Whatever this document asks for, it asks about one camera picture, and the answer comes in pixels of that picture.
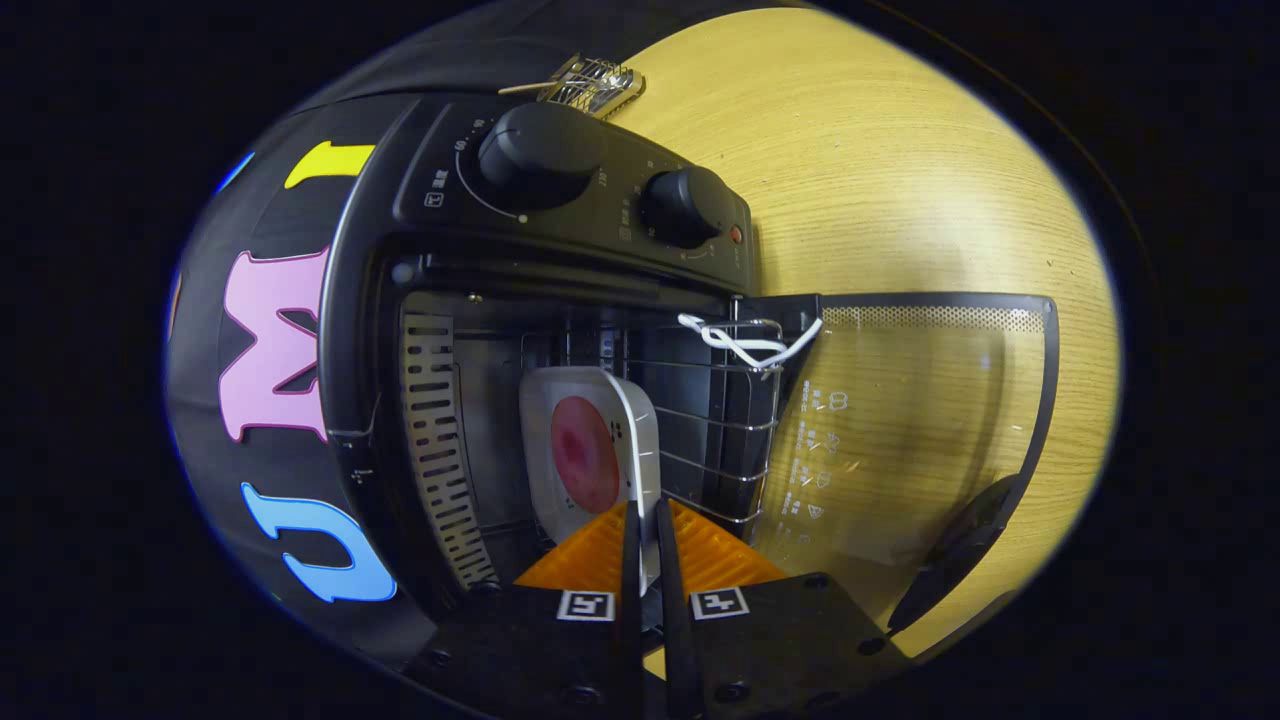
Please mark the black toaster oven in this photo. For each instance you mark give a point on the black toaster oven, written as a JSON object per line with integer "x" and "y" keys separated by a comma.
{"x": 560, "y": 160}

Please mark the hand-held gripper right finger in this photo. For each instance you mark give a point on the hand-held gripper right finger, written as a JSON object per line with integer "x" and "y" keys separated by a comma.
{"x": 780, "y": 650}

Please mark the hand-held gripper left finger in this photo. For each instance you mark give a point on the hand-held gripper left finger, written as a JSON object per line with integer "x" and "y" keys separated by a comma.
{"x": 520, "y": 650}

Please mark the pink round bun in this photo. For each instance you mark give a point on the pink round bun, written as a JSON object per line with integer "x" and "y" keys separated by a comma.
{"x": 585, "y": 450}

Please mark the white square plate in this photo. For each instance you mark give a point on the white square plate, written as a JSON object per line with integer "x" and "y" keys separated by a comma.
{"x": 635, "y": 440}

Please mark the wooden stick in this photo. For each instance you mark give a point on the wooden stick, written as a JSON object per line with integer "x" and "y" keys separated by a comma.
{"x": 525, "y": 88}

